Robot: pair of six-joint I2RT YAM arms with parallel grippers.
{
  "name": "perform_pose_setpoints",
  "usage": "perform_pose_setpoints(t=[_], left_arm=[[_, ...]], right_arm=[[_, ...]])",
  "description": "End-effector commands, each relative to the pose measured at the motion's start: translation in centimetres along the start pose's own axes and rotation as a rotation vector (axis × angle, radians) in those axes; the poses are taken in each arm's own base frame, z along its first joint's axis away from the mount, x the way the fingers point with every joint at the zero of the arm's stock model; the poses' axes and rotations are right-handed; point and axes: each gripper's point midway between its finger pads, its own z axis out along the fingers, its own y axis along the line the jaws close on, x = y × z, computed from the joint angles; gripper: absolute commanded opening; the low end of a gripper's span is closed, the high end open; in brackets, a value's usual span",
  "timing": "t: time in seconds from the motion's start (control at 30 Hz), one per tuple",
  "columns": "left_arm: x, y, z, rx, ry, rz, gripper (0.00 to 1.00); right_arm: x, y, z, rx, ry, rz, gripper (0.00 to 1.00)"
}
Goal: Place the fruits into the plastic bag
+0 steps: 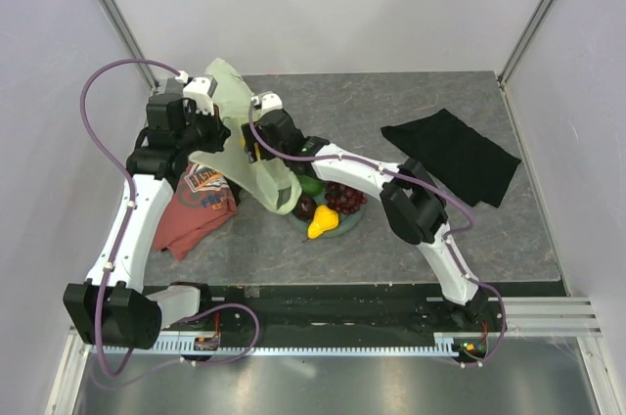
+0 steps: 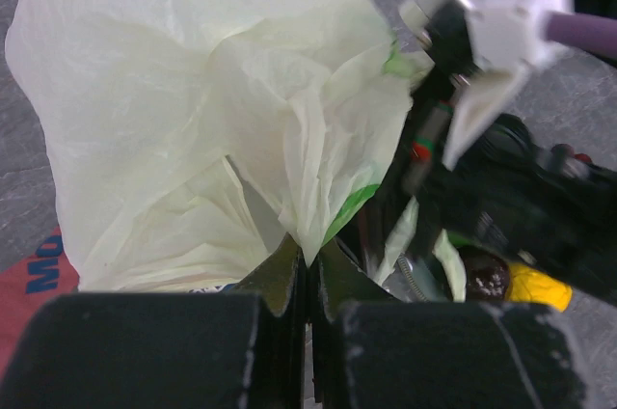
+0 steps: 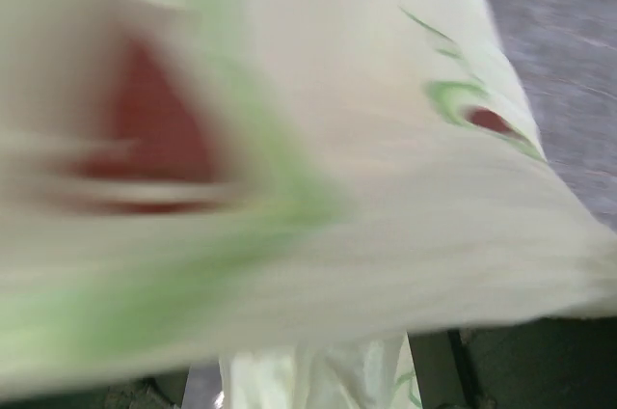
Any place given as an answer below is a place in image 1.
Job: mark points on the light green plastic bag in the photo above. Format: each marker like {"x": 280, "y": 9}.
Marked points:
{"x": 270, "y": 182}

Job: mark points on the left aluminium frame post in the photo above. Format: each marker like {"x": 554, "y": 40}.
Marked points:
{"x": 115, "y": 13}

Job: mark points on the green avocado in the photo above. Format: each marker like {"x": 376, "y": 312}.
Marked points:
{"x": 311, "y": 186}

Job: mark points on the grey green plate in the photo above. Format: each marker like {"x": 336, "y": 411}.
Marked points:
{"x": 346, "y": 223}

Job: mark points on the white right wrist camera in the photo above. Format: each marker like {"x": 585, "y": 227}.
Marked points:
{"x": 266, "y": 102}

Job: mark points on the red printed t-shirt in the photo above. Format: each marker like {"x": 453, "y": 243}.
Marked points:
{"x": 202, "y": 202}

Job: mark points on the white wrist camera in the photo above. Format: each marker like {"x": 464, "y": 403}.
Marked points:
{"x": 266, "y": 102}
{"x": 199, "y": 89}

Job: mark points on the grey slotted cable duct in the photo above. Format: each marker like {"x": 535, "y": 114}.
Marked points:
{"x": 193, "y": 345}

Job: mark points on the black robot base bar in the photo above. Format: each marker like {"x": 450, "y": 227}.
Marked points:
{"x": 419, "y": 307}

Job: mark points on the aluminium corner frame rail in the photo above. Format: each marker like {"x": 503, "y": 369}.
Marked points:
{"x": 529, "y": 32}

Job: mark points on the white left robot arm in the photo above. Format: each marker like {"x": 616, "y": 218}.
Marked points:
{"x": 110, "y": 308}

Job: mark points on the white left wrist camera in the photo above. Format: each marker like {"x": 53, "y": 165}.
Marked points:
{"x": 199, "y": 89}

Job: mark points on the red grape bunch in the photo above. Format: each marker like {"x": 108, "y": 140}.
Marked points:
{"x": 343, "y": 199}

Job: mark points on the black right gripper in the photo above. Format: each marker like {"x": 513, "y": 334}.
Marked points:
{"x": 251, "y": 139}

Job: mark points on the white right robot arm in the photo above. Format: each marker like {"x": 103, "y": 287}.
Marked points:
{"x": 414, "y": 207}

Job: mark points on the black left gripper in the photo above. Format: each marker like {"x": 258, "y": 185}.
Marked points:
{"x": 219, "y": 132}

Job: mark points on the yellow pear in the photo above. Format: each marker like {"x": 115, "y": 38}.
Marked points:
{"x": 324, "y": 220}

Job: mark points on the black folded cloth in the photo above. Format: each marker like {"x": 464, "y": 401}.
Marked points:
{"x": 470, "y": 165}

